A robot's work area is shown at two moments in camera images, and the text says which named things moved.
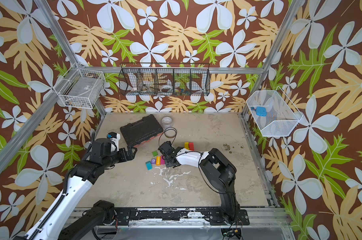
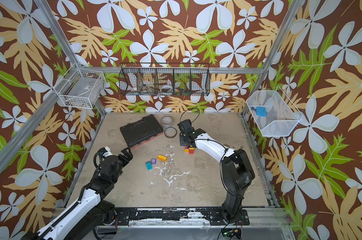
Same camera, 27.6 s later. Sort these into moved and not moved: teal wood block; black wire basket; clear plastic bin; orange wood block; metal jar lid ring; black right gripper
Moved: black right gripper; orange wood block
Not moved: black wire basket; metal jar lid ring; clear plastic bin; teal wood block
